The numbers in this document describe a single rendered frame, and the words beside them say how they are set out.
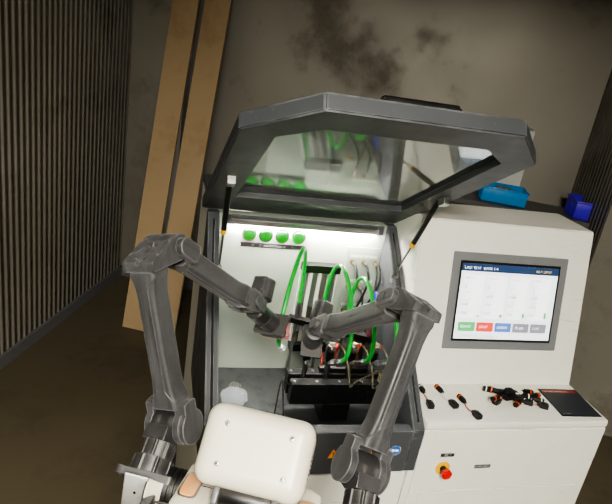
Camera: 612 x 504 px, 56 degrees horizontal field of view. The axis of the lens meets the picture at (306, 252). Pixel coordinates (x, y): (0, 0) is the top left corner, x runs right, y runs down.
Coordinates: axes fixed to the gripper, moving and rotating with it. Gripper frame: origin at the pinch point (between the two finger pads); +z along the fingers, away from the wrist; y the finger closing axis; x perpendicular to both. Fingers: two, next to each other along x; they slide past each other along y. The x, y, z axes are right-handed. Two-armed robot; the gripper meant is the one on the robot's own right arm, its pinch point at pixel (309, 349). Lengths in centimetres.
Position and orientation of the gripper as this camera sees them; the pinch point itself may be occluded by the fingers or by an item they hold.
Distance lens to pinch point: 193.2
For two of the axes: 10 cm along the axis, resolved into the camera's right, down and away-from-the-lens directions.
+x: -9.9, -1.4, -0.2
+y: 1.2, -8.9, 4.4
